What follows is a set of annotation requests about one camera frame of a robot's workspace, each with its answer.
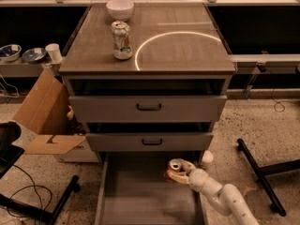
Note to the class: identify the red coke can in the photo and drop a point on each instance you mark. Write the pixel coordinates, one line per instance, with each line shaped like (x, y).
(174, 165)

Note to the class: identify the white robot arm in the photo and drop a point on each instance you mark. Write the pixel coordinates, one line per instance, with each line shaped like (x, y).
(226, 199)

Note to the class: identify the grey top drawer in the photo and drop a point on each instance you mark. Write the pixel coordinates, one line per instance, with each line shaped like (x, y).
(144, 109)

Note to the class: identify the black stand leg left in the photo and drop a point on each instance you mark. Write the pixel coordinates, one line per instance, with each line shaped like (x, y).
(41, 214)

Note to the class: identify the black stand leg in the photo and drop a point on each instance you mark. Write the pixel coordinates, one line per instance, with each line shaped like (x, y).
(263, 172)
(41, 214)

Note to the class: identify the black stand leg right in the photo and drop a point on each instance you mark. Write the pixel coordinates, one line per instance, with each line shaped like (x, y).
(263, 172)

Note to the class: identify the white paper cup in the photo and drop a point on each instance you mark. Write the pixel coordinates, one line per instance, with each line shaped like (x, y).
(53, 51)

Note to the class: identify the blue patterned bowl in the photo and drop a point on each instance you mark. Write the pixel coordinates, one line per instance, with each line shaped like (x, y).
(10, 52)
(34, 55)

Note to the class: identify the grey side shelf right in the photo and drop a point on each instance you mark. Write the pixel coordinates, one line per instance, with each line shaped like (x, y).
(274, 60)

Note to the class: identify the black chair seat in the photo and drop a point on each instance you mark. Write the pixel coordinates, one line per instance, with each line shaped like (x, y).
(9, 153)

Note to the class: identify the white ceramic bowl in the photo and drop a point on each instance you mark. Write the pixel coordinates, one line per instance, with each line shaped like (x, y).
(120, 10)

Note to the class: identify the grey side shelf left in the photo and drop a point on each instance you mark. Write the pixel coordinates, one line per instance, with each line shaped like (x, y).
(21, 69)

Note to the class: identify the white green soda can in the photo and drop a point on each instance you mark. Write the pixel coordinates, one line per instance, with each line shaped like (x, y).
(121, 43)

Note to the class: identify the blue patterned bowl left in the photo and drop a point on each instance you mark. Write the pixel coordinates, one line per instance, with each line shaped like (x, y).
(10, 52)

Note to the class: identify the grey open bottom drawer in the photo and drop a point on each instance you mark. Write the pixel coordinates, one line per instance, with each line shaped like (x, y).
(134, 191)

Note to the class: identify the grey drawer cabinet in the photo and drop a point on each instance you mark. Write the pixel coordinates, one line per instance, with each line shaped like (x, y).
(176, 52)

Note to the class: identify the brown cardboard box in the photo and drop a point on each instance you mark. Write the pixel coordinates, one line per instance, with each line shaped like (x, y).
(45, 111)

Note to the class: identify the blue patterned bowl right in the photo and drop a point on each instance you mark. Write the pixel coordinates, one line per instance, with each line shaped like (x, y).
(34, 55)

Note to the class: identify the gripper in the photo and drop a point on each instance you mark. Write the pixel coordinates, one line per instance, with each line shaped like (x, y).
(198, 177)

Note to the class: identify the grey side shelf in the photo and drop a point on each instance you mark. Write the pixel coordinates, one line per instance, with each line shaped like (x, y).
(274, 60)
(21, 69)

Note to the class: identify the grey middle drawer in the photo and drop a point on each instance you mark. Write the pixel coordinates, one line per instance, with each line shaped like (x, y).
(137, 142)

